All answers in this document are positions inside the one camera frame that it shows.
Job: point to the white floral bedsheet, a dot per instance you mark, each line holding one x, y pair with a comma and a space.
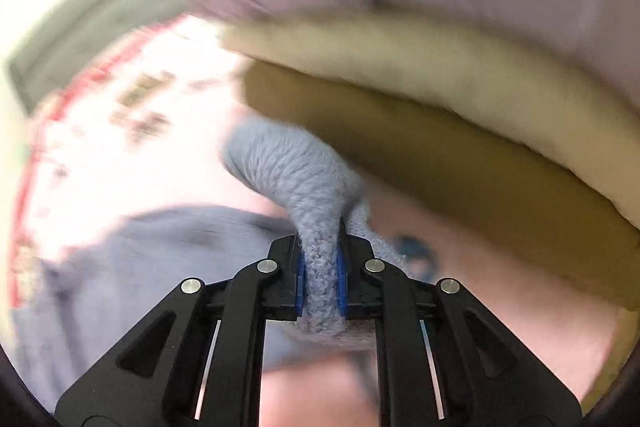
12, 132

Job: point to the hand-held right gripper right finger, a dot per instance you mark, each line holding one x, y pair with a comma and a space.
342, 282

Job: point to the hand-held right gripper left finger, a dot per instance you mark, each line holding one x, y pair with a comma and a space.
300, 287

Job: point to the folded tan cloth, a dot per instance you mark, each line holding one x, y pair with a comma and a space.
425, 147

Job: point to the grey-blue knitted sweater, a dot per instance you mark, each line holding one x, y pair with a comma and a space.
295, 177

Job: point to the folded cream cloth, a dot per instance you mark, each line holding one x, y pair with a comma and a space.
450, 57

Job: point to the grey padded headboard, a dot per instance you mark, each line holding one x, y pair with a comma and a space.
100, 2

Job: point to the pink printed blanket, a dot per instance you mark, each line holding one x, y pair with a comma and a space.
100, 142

